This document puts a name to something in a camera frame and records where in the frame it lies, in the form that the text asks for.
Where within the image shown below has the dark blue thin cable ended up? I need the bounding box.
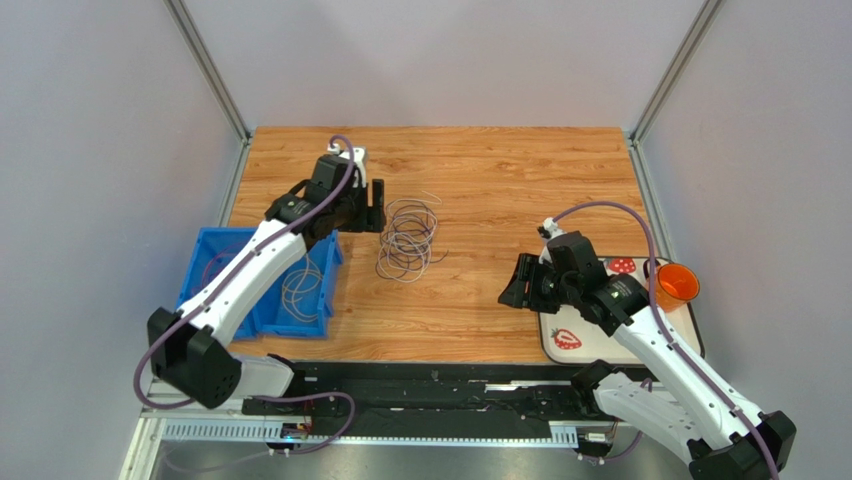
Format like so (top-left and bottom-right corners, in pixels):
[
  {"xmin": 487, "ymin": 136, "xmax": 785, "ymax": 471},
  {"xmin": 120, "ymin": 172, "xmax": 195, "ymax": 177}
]
[{"xmin": 374, "ymin": 199, "xmax": 449, "ymax": 281}]

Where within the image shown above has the yellow thin cable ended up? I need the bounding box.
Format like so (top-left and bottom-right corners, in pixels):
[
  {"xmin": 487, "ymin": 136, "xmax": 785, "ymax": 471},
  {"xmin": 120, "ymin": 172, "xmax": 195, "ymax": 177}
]
[{"xmin": 279, "ymin": 252, "xmax": 326, "ymax": 326}]

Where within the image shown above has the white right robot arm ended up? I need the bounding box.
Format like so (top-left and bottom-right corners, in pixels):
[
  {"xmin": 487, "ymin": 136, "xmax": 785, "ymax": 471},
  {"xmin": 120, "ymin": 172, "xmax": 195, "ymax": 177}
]
[{"xmin": 498, "ymin": 231, "xmax": 797, "ymax": 479}]

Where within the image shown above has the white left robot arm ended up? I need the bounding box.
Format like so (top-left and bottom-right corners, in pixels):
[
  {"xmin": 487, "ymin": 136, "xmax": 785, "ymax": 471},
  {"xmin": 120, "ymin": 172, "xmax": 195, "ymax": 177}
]
[{"xmin": 134, "ymin": 145, "xmax": 384, "ymax": 410}]

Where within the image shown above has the strawberry print tray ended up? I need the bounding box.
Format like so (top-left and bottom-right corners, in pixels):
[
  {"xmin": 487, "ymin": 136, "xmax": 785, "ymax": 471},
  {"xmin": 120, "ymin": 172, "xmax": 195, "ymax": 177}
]
[{"xmin": 536, "ymin": 256, "xmax": 704, "ymax": 367}]

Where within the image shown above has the blue plastic bin right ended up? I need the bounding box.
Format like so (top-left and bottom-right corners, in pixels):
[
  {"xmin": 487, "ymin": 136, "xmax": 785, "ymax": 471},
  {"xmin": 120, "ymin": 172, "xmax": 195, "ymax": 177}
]
[{"xmin": 250, "ymin": 231, "xmax": 343, "ymax": 339}]

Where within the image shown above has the blue plastic bin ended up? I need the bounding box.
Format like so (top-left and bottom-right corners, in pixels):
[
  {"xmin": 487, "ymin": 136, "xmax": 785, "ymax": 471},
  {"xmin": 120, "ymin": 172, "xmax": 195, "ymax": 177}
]
[
  {"xmin": 175, "ymin": 227, "xmax": 256, "ymax": 307},
  {"xmin": 250, "ymin": 231, "xmax": 343, "ymax": 339}
]

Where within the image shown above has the orange plastic cup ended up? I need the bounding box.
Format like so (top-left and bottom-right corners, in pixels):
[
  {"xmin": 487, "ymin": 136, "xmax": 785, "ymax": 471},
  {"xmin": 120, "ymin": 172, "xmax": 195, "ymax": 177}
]
[{"xmin": 649, "ymin": 263, "xmax": 701, "ymax": 313}]

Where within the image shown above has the blue plastic bin left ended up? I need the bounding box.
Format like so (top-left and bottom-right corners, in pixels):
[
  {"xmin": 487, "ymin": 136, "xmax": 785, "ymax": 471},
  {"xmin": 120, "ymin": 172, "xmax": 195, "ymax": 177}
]
[{"xmin": 175, "ymin": 227, "xmax": 256, "ymax": 307}]

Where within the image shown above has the white thin cable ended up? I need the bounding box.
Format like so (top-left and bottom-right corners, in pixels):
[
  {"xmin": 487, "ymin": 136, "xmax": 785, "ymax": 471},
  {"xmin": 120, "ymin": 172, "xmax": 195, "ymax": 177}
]
[{"xmin": 375, "ymin": 191, "xmax": 443, "ymax": 284}]

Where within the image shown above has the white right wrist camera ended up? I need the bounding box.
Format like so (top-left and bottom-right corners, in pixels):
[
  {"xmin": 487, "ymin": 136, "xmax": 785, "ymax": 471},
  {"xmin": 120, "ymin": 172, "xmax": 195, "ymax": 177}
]
[{"xmin": 537, "ymin": 217, "xmax": 565, "ymax": 264}]

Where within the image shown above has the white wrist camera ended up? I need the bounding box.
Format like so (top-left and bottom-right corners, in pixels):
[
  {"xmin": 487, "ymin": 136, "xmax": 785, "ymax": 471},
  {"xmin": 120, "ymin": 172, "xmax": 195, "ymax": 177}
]
[
  {"xmin": 327, "ymin": 145, "xmax": 369, "ymax": 189},
  {"xmin": 537, "ymin": 217, "xmax": 565, "ymax": 264}
]

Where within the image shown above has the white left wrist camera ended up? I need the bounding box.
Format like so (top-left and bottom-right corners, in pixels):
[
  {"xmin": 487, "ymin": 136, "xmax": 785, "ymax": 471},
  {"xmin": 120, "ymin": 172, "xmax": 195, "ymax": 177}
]
[{"xmin": 327, "ymin": 145, "xmax": 369, "ymax": 189}]

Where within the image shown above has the aluminium frame post left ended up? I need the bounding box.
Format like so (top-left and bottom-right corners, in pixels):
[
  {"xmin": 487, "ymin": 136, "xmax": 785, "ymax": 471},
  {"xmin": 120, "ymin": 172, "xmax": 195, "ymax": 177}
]
[{"xmin": 164, "ymin": 0, "xmax": 251, "ymax": 145}]

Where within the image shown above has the aluminium frame post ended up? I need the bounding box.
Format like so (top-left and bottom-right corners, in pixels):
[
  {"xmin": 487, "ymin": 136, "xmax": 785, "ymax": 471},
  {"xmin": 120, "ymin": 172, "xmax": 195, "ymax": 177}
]
[
  {"xmin": 164, "ymin": 0, "xmax": 251, "ymax": 145},
  {"xmin": 629, "ymin": 0, "xmax": 726, "ymax": 145}
]

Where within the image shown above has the slotted white cable duct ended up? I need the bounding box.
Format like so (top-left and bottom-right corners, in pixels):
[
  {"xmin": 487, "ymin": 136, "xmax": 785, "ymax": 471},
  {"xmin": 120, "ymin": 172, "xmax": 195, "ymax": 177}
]
[{"xmin": 162, "ymin": 412, "xmax": 579, "ymax": 448}]

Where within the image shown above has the aluminium frame post right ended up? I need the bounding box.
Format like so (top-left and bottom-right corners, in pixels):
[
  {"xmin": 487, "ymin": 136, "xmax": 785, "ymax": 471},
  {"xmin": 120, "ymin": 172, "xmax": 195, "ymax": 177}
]
[{"xmin": 629, "ymin": 0, "xmax": 726, "ymax": 145}]

